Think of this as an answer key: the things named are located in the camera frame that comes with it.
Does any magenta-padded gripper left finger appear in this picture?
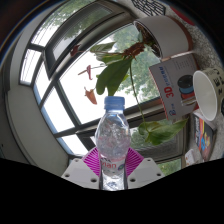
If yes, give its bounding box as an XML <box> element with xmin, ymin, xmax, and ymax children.
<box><xmin>61</xmin><ymin>147</ymin><xmax>101</xmax><ymax>190</ymax></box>

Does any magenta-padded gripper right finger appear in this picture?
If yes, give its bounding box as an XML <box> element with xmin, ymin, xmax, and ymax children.
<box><xmin>124</xmin><ymin>147</ymin><xmax>165</xmax><ymax>190</ymax></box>

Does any clear blue-capped water bottle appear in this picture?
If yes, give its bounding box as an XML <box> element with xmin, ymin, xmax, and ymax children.
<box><xmin>94</xmin><ymin>95</ymin><xmax>132</xmax><ymax>191</ymax></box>

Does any colourful flat printed box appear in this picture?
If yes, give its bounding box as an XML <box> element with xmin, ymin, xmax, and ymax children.
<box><xmin>193</xmin><ymin>114</ymin><xmax>217</xmax><ymax>163</ymax></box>

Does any dark-framed bay window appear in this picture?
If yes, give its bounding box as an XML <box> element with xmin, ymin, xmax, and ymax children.
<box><xmin>18</xmin><ymin>0</ymin><xmax>188</xmax><ymax>176</ymax></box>

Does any white printed filament box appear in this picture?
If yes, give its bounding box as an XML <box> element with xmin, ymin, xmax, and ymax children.
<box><xmin>148</xmin><ymin>53</ymin><xmax>201</xmax><ymax>122</ymax></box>

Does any white mug with black lettering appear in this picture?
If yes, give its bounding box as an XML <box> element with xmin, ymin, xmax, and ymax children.
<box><xmin>192</xmin><ymin>67</ymin><xmax>224</xmax><ymax>123</ymax></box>

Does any anthurium plant in white pot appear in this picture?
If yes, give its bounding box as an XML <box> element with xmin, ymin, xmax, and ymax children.
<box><xmin>69</xmin><ymin>14</ymin><xmax>194</xmax><ymax>147</ymax></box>

